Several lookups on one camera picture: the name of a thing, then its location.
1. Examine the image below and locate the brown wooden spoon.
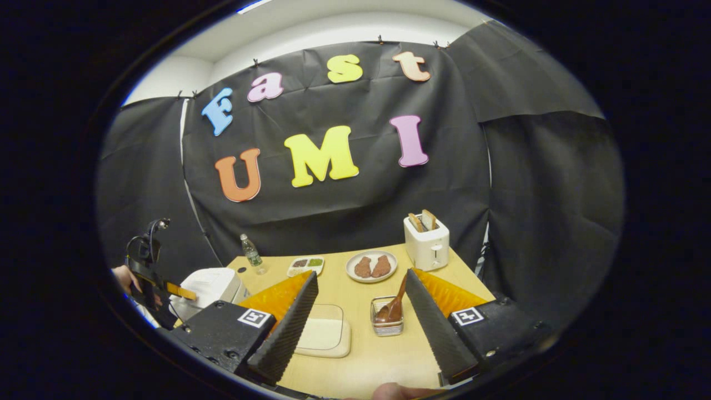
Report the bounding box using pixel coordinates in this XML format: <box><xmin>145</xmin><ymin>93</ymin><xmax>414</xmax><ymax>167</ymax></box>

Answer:
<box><xmin>375</xmin><ymin>272</ymin><xmax>409</xmax><ymax>325</ymax></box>

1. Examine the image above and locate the black backdrop cloth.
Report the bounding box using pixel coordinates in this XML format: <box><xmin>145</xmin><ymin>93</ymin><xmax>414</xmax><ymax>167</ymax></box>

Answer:
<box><xmin>96</xmin><ymin>21</ymin><xmax>625</xmax><ymax>334</ymax></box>

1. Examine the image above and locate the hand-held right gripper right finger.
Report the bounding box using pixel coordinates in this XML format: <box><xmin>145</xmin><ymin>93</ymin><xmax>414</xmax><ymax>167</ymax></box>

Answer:
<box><xmin>404</xmin><ymin>268</ymin><xmax>556</xmax><ymax>386</ymax></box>

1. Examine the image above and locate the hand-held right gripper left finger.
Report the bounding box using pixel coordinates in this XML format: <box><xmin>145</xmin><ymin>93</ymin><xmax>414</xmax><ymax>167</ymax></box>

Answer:
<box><xmin>167</xmin><ymin>271</ymin><xmax>320</xmax><ymax>387</ymax></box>

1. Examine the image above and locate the clear plastic water bottle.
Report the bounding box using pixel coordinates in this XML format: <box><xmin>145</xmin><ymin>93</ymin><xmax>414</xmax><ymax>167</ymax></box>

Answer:
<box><xmin>240</xmin><ymin>233</ymin><xmax>268</xmax><ymax>276</ymax></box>

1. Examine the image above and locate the white rice cooker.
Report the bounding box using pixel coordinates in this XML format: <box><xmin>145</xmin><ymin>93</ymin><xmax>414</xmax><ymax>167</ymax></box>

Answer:
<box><xmin>169</xmin><ymin>268</ymin><xmax>249</xmax><ymax>323</ymax></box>

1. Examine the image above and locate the clear container of rice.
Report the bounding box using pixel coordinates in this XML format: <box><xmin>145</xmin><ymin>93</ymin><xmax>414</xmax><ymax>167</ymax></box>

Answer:
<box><xmin>294</xmin><ymin>303</ymin><xmax>352</xmax><ymax>358</ymax></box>

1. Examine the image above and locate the white toaster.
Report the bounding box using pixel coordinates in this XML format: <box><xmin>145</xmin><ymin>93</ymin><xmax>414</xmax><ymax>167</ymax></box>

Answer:
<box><xmin>403</xmin><ymin>209</ymin><xmax>450</xmax><ymax>272</ymax></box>

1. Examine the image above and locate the white divided bean dish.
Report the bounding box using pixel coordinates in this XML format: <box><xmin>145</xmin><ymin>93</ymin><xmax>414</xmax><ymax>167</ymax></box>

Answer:
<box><xmin>287</xmin><ymin>256</ymin><xmax>326</xmax><ymax>278</ymax></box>

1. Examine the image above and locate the round white plate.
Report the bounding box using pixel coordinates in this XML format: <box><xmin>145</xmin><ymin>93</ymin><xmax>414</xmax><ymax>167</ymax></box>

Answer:
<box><xmin>346</xmin><ymin>250</ymin><xmax>398</xmax><ymax>284</ymax></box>

